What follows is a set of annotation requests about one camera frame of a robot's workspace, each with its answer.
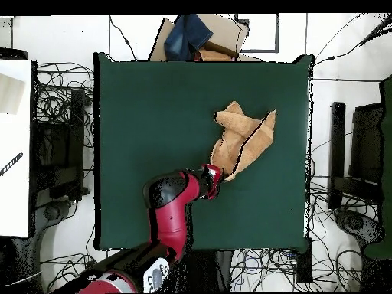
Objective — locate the tan terry towel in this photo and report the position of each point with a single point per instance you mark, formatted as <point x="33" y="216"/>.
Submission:
<point x="235" y="144"/>

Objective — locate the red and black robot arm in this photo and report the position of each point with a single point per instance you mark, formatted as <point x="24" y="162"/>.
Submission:
<point x="168" y="220"/>

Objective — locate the dark green table cloth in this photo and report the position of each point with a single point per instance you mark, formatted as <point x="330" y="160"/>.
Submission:
<point x="137" y="122"/>

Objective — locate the folded tan towel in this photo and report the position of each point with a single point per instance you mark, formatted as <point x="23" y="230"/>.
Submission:
<point x="214" y="56"/>

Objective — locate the small black box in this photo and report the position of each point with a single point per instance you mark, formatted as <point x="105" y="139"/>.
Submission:
<point x="303" y="266"/>

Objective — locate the dark brown cloth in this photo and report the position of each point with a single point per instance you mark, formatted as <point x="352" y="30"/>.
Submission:
<point x="220" y="47"/>

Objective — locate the blue jeans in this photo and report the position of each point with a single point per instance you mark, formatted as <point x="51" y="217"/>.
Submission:
<point x="186" y="36"/>

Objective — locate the cardboard box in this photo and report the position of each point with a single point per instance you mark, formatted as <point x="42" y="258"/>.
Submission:
<point x="226" y="30"/>

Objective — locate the black equipment stand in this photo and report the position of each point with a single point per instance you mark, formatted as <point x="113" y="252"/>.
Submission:
<point x="76" y="137"/>

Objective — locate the black chair base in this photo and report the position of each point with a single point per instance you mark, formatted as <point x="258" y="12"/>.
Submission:
<point x="355" y="222"/>

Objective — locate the grey chair base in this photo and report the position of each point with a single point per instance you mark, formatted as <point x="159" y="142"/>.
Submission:
<point x="50" y="212"/>

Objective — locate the dark green hanging cloth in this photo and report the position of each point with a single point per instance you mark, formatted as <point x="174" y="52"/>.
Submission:
<point x="387" y="122"/>

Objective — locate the white table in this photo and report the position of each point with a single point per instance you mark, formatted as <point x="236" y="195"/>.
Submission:
<point x="15" y="199"/>

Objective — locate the black striped tool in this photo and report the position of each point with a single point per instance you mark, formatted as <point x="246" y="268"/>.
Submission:
<point x="12" y="163"/>

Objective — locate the beige box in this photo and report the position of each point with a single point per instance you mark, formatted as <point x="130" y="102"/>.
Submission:
<point x="10" y="95"/>

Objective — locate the black device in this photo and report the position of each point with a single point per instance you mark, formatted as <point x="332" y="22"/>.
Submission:
<point x="12" y="54"/>

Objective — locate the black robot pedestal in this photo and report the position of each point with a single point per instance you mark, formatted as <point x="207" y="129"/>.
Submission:
<point x="208" y="269"/>

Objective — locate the black frame stand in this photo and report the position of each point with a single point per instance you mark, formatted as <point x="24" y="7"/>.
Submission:
<point x="338" y="137"/>

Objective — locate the grey rectangular frame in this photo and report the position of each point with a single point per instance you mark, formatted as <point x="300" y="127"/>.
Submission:
<point x="277" y="33"/>

